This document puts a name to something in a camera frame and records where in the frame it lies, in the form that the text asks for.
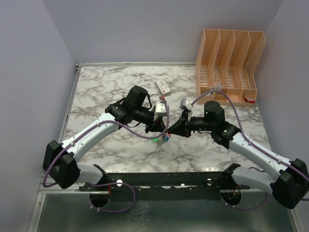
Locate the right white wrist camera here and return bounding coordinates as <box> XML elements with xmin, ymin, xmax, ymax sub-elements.
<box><xmin>180</xmin><ymin>98</ymin><xmax>193</xmax><ymax>114</ymax></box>

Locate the small red box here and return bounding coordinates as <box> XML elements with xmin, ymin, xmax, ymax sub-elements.
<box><xmin>243</xmin><ymin>97</ymin><xmax>255</xmax><ymax>103</ymax></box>

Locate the aluminium rail frame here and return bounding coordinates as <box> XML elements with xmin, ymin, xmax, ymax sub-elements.
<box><xmin>26</xmin><ymin>63</ymin><xmax>83</xmax><ymax>232</ymax></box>

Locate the small white cardboard box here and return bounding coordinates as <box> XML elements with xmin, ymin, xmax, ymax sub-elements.
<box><xmin>155</xmin><ymin>79</ymin><xmax>171</xmax><ymax>97</ymax></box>

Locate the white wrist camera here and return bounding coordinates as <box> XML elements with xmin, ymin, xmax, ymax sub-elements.
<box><xmin>154</xmin><ymin>96</ymin><xmax>167</xmax><ymax>118</ymax></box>
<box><xmin>180</xmin><ymin>98</ymin><xmax>193</xmax><ymax>114</ymax></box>

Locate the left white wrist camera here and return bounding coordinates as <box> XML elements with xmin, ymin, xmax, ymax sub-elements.
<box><xmin>154</xmin><ymin>96</ymin><xmax>167</xmax><ymax>118</ymax></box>

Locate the black metal base frame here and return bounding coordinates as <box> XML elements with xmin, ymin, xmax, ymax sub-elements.
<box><xmin>77</xmin><ymin>164</ymin><xmax>252</xmax><ymax>201</ymax></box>

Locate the orange plastic file organizer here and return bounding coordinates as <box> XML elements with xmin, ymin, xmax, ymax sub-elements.
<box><xmin>195</xmin><ymin>29</ymin><xmax>266</xmax><ymax>107</ymax></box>

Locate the green key tag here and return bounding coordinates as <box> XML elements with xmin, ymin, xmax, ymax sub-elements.
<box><xmin>151</xmin><ymin>138</ymin><xmax>160</xmax><ymax>143</ymax></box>

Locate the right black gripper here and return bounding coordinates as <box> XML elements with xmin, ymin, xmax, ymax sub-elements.
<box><xmin>168</xmin><ymin>110</ymin><xmax>215</xmax><ymax>137</ymax></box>

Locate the clear bag of items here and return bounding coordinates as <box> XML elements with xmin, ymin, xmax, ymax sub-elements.
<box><xmin>206</xmin><ymin>83</ymin><xmax>224</xmax><ymax>96</ymax></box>

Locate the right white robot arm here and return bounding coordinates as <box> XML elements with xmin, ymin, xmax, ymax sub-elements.
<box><xmin>168</xmin><ymin>101</ymin><xmax>309</xmax><ymax>209</ymax></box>

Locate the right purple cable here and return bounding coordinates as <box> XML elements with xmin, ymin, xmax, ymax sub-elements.
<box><xmin>192</xmin><ymin>90</ymin><xmax>309</xmax><ymax>210</ymax></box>

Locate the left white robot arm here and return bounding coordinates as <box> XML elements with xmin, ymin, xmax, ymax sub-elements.
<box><xmin>42</xmin><ymin>86</ymin><xmax>169</xmax><ymax>191</ymax></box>

